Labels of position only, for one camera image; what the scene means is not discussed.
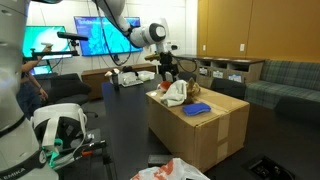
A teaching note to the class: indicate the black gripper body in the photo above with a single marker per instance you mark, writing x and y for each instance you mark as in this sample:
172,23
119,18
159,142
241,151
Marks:
166,65

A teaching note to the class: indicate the white towel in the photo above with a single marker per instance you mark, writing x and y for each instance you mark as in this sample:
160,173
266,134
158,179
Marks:
176,94

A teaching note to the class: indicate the brown plush toy animal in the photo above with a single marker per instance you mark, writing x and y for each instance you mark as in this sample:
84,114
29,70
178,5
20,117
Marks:
193,89

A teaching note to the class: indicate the blue sponge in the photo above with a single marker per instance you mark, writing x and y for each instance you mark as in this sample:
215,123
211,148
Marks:
196,108

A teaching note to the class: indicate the grey whiteboard eraser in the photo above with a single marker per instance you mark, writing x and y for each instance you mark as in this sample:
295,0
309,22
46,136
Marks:
158,160

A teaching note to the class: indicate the white orange plastic bag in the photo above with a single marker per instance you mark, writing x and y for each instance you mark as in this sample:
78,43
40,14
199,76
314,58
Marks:
175,169

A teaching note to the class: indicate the cardboard box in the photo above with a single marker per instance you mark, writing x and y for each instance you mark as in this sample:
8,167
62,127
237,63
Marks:
203,140

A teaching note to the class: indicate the wooden cabinet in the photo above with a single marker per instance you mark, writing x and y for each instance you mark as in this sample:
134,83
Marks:
206,68

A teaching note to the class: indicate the black office chair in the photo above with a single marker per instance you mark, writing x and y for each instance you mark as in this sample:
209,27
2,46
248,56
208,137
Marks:
67,88

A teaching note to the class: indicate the green plaid sofa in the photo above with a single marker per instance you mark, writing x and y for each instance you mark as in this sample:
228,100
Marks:
284,78

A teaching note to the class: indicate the white VR headset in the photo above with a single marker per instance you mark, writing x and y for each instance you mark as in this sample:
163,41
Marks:
61,130

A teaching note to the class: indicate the person seated at left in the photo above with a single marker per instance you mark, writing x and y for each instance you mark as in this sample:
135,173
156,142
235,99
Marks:
31,92

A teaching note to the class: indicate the wall monitor screen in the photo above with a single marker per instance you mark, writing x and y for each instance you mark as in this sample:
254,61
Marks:
103,37

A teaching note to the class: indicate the black camera on stand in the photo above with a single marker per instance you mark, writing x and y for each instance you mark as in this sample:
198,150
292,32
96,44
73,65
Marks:
72,36

